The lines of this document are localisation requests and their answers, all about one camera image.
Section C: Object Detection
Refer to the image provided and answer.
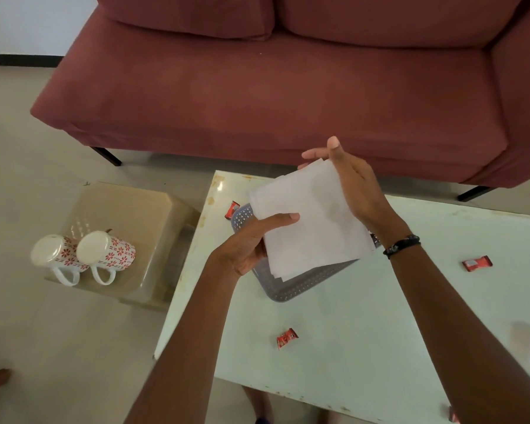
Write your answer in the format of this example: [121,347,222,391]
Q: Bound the person's right hand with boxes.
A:
[297,135,412,250]

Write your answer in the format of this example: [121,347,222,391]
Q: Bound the person's left hand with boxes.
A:
[208,211,301,279]

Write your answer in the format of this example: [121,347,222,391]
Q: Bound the white paper napkins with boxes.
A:
[249,158,376,282]

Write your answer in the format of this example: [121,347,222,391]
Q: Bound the grey plastic basket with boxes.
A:
[230,203,383,303]

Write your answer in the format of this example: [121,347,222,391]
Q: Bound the white floral mug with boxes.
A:
[75,230,137,286]
[29,234,91,287]

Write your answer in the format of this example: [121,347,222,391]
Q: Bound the person's right forearm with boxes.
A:
[386,242,530,424]

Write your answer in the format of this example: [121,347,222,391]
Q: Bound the person's left forearm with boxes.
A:
[123,256,248,424]

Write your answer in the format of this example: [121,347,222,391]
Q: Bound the white coffee table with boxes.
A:
[153,170,530,424]

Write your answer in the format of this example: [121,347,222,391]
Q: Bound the person's left leg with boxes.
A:
[243,386,274,424]

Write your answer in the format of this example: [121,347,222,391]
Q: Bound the black wristband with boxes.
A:
[382,234,422,260]

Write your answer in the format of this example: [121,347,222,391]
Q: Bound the beige plastic stool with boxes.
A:
[44,181,202,312]

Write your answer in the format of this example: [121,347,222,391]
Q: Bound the red fabric sofa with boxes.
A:
[29,0,530,203]

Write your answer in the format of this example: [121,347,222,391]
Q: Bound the red sofa back cushion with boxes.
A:
[93,0,276,42]
[273,0,526,49]

